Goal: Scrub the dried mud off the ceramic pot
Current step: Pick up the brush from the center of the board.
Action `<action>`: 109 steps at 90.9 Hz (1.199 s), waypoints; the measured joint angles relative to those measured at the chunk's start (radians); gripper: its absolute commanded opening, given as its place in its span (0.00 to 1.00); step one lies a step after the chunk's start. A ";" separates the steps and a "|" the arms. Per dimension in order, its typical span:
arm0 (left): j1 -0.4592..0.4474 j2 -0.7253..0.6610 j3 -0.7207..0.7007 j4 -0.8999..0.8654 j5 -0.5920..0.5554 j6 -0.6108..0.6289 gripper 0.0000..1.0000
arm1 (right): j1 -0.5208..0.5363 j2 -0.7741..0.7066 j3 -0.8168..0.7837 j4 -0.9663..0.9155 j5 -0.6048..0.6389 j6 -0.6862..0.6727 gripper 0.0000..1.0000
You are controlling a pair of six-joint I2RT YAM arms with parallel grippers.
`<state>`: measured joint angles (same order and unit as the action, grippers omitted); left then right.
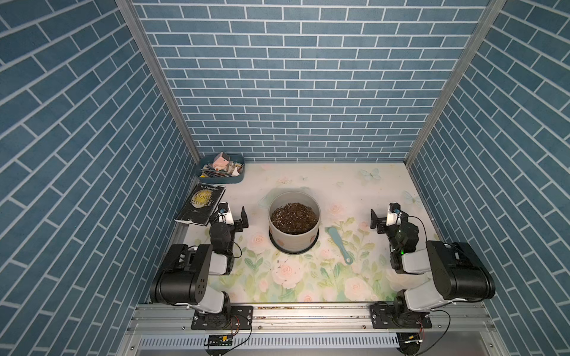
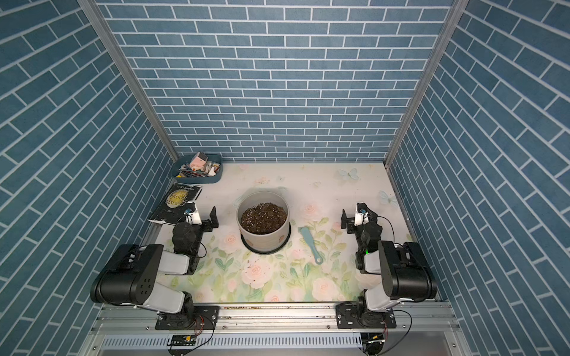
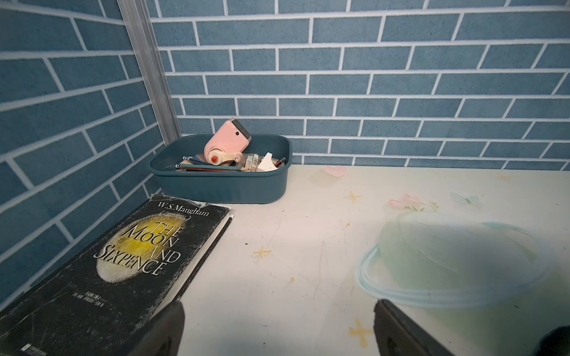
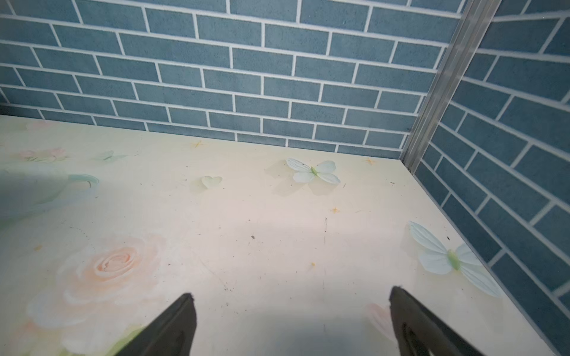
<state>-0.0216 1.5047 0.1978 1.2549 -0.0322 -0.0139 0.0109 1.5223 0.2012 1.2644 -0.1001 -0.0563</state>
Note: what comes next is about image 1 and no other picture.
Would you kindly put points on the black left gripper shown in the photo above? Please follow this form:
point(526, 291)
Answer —
point(244, 223)

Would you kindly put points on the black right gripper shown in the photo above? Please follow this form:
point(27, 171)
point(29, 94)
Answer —
point(374, 220)

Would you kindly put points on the teal scrub brush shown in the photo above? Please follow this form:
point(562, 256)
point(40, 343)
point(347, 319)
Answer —
point(336, 238)

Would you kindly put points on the white ceramic pot with soil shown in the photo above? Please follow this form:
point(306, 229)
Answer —
point(294, 212)

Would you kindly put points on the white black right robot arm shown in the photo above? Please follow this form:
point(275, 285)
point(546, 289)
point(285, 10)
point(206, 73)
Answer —
point(457, 273)

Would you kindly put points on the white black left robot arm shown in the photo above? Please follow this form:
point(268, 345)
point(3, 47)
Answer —
point(182, 278)

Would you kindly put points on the dark green pot saucer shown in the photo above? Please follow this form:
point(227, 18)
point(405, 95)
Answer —
point(296, 244)

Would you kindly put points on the black book gold cover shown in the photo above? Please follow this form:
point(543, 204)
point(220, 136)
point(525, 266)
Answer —
point(201, 204)

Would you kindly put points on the teal stationery tray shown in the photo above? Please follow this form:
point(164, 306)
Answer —
point(234, 173)

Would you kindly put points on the floral table mat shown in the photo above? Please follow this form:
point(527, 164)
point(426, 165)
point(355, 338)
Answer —
point(345, 193)

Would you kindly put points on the green circuit board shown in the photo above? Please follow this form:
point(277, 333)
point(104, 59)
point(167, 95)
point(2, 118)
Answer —
point(224, 341)

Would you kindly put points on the right black electronics module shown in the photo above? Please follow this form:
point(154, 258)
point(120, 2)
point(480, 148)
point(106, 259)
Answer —
point(409, 344)

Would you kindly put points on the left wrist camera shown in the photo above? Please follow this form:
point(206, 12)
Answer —
point(227, 213)

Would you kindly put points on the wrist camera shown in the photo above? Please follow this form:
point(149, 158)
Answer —
point(227, 213)
point(393, 214)

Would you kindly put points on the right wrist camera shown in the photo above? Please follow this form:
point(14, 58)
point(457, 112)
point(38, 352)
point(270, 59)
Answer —
point(393, 214)

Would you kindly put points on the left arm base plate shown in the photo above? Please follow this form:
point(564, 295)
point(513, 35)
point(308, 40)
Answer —
point(235, 318)

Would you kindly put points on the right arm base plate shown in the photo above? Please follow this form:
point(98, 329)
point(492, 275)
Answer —
point(386, 316)

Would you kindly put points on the aluminium front rail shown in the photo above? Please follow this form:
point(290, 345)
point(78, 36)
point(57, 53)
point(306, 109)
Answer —
point(311, 329)

